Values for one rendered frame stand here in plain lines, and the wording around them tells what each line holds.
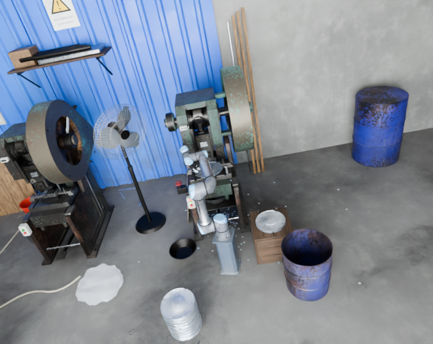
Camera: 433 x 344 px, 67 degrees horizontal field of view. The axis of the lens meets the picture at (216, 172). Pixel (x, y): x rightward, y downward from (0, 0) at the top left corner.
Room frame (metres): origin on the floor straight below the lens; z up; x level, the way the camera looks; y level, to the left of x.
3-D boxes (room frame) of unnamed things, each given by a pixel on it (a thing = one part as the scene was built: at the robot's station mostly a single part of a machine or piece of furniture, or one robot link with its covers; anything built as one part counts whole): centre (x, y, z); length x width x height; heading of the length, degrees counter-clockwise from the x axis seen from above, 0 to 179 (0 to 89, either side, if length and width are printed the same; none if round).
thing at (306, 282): (1.87, -0.61, 0.24); 0.42 x 0.42 x 0.48
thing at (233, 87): (3.09, -0.27, 1.33); 1.03 x 0.28 x 0.82; 178
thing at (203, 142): (2.95, 0.07, 1.04); 0.17 x 0.15 x 0.30; 178
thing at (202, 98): (3.14, 0.06, 0.83); 0.79 x 0.43 x 1.34; 178
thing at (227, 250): (2.22, 0.05, 0.23); 0.19 x 0.19 x 0.45; 72
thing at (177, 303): (1.70, 0.53, 0.31); 0.29 x 0.29 x 0.01
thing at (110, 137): (3.51, 0.95, 0.80); 1.24 x 0.65 x 1.59; 178
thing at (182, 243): (2.55, 0.52, 0.04); 0.30 x 0.30 x 0.07
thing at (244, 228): (3.12, -0.21, 0.45); 0.92 x 0.12 x 0.90; 178
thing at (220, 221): (2.22, 0.06, 0.62); 0.13 x 0.12 x 0.14; 97
